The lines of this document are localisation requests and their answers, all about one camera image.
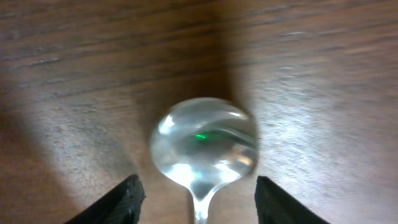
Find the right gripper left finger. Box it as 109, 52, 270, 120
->
65, 174, 146, 224

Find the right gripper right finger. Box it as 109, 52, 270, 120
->
254, 176, 329, 224

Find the steel spoon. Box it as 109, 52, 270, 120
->
149, 98, 259, 224

